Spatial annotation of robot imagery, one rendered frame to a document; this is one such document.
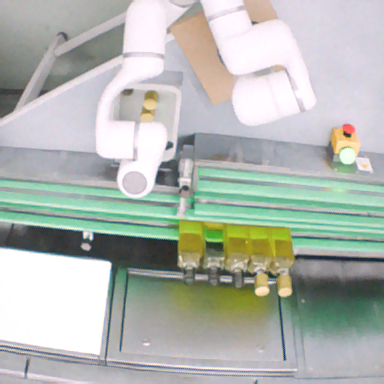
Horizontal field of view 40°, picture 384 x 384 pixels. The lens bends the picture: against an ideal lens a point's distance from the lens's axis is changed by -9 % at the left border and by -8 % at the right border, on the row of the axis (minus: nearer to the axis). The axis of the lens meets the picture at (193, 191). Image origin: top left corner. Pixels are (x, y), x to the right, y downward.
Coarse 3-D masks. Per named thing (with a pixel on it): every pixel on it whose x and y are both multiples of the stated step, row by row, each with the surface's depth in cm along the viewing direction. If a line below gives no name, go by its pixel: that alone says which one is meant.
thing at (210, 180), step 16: (208, 176) 142; (224, 176) 142; (240, 176) 143; (256, 176) 143; (272, 176) 144; (224, 192) 138; (240, 192) 138; (256, 192) 139; (272, 192) 139; (288, 192) 140; (304, 192) 141; (320, 192) 141; (336, 192) 142; (352, 192) 143; (368, 192) 144
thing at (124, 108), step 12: (132, 84) 134; (144, 84) 134; (120, 96) 144; (132, 96) 144; (168, 96) 144; (180, 96) 136; (120, 108) 146; (132, 108) 146; (156, 108) 146; (168, 108) 146; (120, 120) 148; (132, 120) 148; (156, 120) 148; (168, 120) 148; (168, 132) 151; (168, 156) 147
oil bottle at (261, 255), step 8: (248, 232) 145; (256, 232) 144; (264, 232) 144; (256, 240) 142; (264, 240) 142; (256, 248) 139; (264, 248) 140; (256, 256) 137; (264, 256) 138; (272, 256) 138; (248, 264) 140; (256, 264) 137; (264, 264) 137
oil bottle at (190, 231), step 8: (184, 224) 144; (192, 224) 144; (200, 224) 144; (184, 232) 141; (192, 232) 142; (200, 232) 142; (184, 240) 139; (192, 240) 139; (200, 240) 140; (184, 248) 137; (192, 248) 137; (200, 248) 138; (184, 256) 136; (192, 256) 136; (200, 256) 136; (184, 264) 136
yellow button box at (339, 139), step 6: (336, 132) 148; (342, 132) 149; (336, 138) 147; (342, 138) 146; (348, 138) 147; (354, 138) 147; (330, 144) 152; (336, 144) 146; (342, 144) 146; (348, 144) 146; (354, 144) 145; (330, 150) 152; (336, 150) 147; (354, 150) 147; (336, 156) 148; (354, 162) 149
